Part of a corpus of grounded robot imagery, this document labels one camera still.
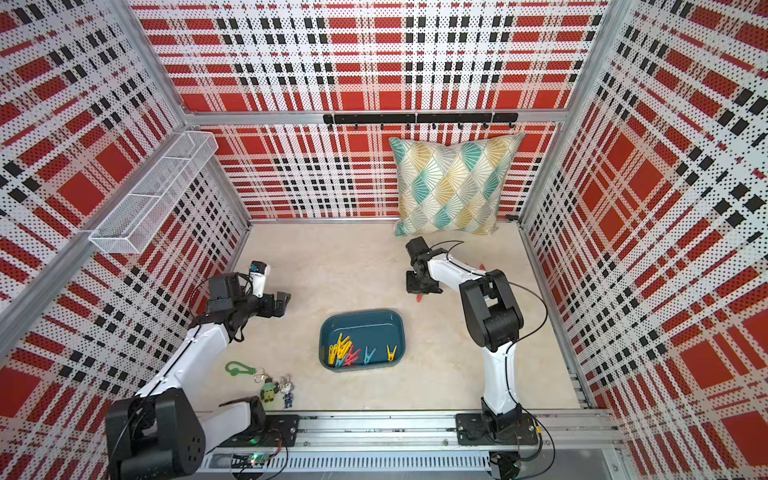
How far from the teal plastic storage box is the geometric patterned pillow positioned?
38 centimetres

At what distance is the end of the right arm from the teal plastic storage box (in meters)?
0.11

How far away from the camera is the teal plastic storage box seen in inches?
33.6

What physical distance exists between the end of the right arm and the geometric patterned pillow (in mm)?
209

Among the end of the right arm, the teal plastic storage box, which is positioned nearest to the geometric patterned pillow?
the end of the right arm

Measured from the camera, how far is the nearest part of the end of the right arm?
0.75 metres

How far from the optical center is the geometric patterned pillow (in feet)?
3.03

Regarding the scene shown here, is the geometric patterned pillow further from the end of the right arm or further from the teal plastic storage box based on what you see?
the teal plastic storage box
